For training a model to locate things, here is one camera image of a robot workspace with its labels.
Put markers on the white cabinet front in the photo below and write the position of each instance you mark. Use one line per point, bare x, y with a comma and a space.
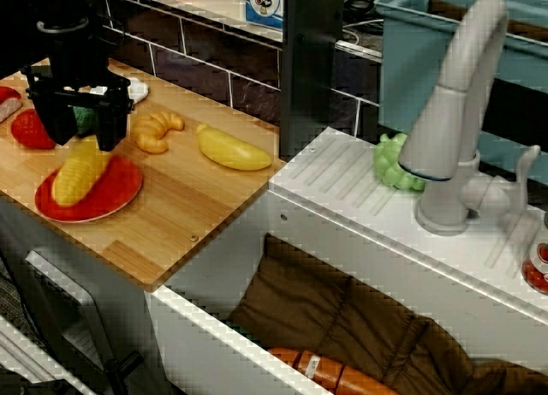
55, 292

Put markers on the yellow toy corn cob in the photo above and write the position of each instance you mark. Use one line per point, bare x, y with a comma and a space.
79, 174

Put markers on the red white toy can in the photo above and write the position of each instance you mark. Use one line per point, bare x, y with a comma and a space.
537, 271

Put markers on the green toy leafy vegetable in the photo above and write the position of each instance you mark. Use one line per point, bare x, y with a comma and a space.
85, 120

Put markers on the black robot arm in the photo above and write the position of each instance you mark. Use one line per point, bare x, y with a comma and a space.
43, 1

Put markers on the aluminium rail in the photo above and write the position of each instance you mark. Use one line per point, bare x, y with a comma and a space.
25, 356

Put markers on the red white toy sushi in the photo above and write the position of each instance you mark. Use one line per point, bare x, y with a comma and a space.
8, 101

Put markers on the brown cloth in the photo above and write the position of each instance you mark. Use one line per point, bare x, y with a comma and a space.
325, 309

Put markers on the teal plastic bin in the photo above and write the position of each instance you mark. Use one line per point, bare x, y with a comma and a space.
411, 69

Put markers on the white toy fried egg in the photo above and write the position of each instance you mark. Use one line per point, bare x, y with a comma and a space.
139, 91

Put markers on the orange toy croissant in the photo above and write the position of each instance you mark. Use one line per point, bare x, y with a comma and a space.
154, 131

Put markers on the blue white milk carton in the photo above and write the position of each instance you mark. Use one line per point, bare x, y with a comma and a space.
263, 5

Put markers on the orange toy sausage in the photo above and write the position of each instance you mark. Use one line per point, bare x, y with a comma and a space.
329, 371

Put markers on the light green toy grapes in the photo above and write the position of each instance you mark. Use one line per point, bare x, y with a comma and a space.
389, 168

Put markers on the yellow toy banana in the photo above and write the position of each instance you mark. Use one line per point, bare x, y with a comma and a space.
231, 151

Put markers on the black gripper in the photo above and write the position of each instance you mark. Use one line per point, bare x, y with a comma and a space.
77, 65

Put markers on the black kitchen shelf frame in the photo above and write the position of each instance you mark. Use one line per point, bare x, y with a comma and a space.
310, 69

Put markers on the red orange round plate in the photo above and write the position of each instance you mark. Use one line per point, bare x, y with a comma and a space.
115, 185

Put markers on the red toy strawberry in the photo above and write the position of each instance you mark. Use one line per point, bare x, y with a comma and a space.
30, 131

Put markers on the white sink counter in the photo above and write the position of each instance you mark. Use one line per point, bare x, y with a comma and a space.
342, 223

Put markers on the grey toy faucet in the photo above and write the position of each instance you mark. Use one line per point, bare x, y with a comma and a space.
449, 112

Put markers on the white shelf board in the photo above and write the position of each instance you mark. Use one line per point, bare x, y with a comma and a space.
214, 13

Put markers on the brown brick backsplash panel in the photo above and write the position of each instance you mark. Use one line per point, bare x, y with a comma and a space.
205, 73

